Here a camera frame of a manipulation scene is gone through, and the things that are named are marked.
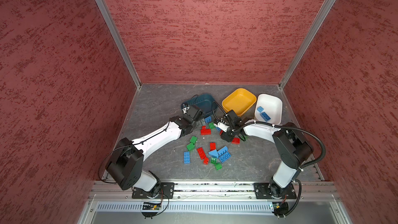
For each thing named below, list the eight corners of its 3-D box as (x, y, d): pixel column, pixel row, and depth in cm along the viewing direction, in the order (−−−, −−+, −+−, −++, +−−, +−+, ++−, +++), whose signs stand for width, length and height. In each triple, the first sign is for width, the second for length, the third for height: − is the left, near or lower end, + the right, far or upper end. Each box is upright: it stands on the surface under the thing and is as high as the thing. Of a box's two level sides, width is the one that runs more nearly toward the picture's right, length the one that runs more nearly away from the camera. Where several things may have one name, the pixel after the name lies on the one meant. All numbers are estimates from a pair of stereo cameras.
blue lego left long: (184, 164, 84) (183, 162, 82) (184, 152, 88) (183, 151, 86) (190, 163, 84) (190, 162, 83) (190, 152, 88) (189, 150, 87)
